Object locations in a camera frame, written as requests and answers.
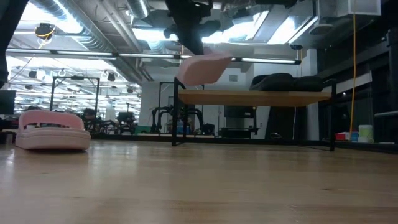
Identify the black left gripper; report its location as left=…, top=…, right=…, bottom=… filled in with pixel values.
left=164, top=0, right=222, bottom=55

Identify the pink slide sandal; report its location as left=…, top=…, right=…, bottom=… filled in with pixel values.
left=14, top=109, right=92, bottom=151
left=175, top=51, right=233, bottom=86

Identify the long pendant light fixture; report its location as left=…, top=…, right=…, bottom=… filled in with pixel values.
left=5, top=48, right=302, bottom=65

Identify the black background robot stand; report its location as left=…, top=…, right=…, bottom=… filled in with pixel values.
left=150, top=81, right=216, bottom=136

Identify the black background cart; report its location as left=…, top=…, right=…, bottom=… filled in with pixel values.
left=217, top=105, right=259, bottom=139

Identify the green background box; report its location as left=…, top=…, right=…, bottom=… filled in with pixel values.
left=134, top=125, right=153, bottom=135

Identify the dark background monitor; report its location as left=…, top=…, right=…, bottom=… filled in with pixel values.
left=0, top=90, right=17, bottom=115

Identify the green and white container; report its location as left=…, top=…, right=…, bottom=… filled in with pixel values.
left=358, top=124, right=374, bottom=144

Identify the wooden shelf with black frame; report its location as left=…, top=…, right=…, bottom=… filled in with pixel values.
left=171, top=77, right=338, bottom=152

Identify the yellow and black cable reel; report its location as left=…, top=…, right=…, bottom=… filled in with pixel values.
left=34, top=22, right=57, bottom=40

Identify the black background robot frame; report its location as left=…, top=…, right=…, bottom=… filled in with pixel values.
left=49, top=75, right=102, bottom=131

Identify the yellow hanging cable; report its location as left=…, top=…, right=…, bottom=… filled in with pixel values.
left=348, top=14, right=358, bottom=135

